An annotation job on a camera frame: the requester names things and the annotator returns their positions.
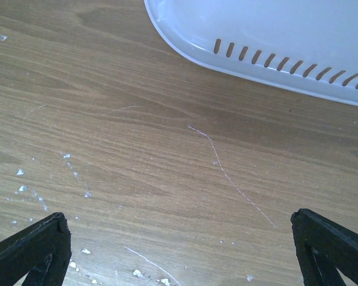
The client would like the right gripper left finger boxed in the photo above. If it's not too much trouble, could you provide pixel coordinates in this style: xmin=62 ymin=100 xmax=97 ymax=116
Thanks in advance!
xmin=0 ymin=212 xmax=72 ymax=285

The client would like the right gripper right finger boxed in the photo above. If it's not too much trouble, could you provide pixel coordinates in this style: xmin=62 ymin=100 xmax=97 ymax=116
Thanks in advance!
xmin=291 ymin=209 xmax=358 ymax=285

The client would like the white plastic basin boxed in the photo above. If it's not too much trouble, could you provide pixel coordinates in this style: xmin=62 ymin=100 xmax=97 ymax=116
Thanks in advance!
xmin=144 ymin=1 xmax=358 ymax=106

